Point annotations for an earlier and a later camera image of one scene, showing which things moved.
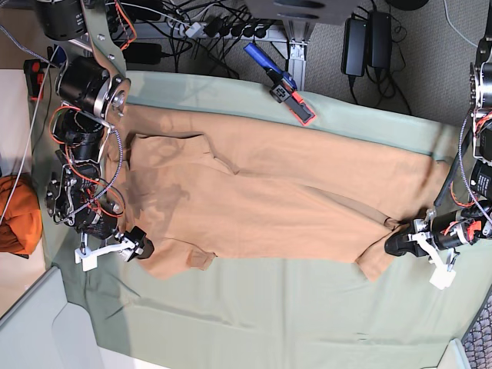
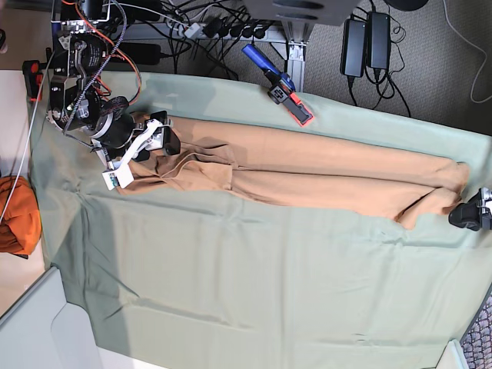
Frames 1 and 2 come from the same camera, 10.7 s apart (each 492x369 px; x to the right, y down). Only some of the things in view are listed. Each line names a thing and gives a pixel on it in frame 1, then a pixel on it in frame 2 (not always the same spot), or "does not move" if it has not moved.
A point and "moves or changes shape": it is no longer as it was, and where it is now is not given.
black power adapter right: [354, 47] does not move
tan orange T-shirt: [196, 184] moves or changes shape
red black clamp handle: [34, 71] does not move
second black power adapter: [380, 39] does not move
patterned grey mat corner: [477, 341] does not move
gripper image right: [449, 230] → [475, 214]
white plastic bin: [44, 330] does not move
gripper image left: [100, 220] → [116, 130]
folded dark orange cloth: [21, 219] does not move
